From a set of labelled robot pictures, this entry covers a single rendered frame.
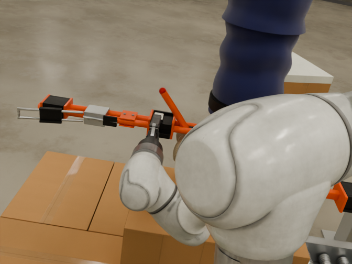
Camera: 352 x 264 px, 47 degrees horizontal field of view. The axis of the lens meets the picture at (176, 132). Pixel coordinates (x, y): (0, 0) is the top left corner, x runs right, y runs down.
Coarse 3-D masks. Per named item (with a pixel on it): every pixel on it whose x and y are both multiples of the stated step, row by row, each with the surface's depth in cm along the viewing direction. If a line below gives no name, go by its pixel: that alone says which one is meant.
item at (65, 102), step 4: (48, 96) 133; (52, 96) 133; (56, 96) 134; (44, 100) 130; (48, 100) 130; (52, 100) 131; (56, 100) 131; (60, 100) 132; (64, 100) 132; (68, 100) 133; (72, 100) 135; (40, 104) 129; (44, 104) 129; (48, 104) 128; (52, 104) 128; (56, 104) 129; (60, 104) 129; (64, 104) 130; (68, 104) 131; (64, 108) 129; (68, 108) 131; (64, 116) 130; (68, 116) 133
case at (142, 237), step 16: (128, 224) 129; (144, 224) 130; (128, 240) 130; (144, 240) 129; (160, 240) 129; (176, 240) 128; (208, 240) 128; (128, 256) 133; (144, 256) 132; (160, 256) 132; (176, 256) 131; (192, 256) 131; (208, 256) 130; (304, 256) 128
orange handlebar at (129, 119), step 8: (72, 104) 133; (112, 112) 133; (120, 112) 133; (128, 112) 133; (136, 112) 134; (120, 120) 129; (128, 120) 129; (136, 120) 129; (144, 120) 133; (176, 120) 133; (176, 128) 129; (184, 128) 129; (336, 192) 107
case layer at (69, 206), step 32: (64, 160) 228; (96, 160) 232; (32, 192) 199; (64, 192) 202; (96, 192) 206; (0, 224) 176; (32, 224) 179; (64, 224) 182; (96, 224) 185; (0, 256) 161; (32, 256) 163; (64, 256) 166; (96, 256) 168
